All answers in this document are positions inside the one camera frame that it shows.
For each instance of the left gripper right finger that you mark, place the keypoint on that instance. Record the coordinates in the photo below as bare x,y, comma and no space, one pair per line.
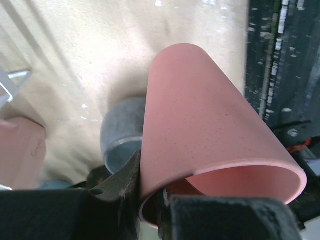
191,217

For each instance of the white wire dish rack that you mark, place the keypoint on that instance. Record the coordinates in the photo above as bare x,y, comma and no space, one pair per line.
12,82

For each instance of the grey glazed mug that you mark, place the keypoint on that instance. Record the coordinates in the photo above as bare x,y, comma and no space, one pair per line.
122,132

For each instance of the pink faceted mug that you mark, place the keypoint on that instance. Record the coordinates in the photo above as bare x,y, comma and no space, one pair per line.
22,153

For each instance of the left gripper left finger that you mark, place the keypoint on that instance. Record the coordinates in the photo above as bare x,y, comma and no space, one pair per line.
105,212

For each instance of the light blue mug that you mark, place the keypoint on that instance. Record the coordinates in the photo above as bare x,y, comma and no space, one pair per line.
55,185

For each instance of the salmon pink tumbler cup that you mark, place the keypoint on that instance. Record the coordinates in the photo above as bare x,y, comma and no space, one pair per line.
202,137

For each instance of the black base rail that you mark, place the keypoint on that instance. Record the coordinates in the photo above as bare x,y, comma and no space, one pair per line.
282,79

